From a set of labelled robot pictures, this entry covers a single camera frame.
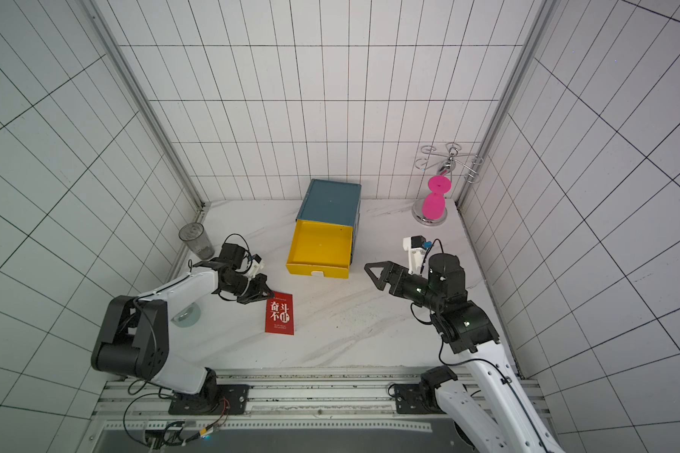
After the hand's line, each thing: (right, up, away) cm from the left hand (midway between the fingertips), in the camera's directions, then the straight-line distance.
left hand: (270, 298), depth 87 cm
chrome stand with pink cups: (+57, +29, +19) cm, 67 cm away
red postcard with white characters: (+3, -4, -2) cm, 6 cm away
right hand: (+31, +13, -19) cm, 39 cm away
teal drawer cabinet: (+20, +31, +4) cm, 37 cm away
